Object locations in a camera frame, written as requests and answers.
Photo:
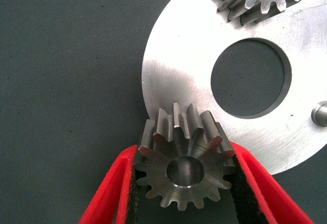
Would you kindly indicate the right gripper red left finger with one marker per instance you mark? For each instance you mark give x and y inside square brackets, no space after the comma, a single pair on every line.
[110,196]

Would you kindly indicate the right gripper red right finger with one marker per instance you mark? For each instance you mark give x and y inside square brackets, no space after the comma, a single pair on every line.
[263,198]

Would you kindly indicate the round metal carrier plate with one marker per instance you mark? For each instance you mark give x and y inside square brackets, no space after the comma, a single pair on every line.
[184,63]

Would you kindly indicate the dark grey table cloth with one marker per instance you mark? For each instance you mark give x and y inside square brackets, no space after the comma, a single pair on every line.
[64,80]

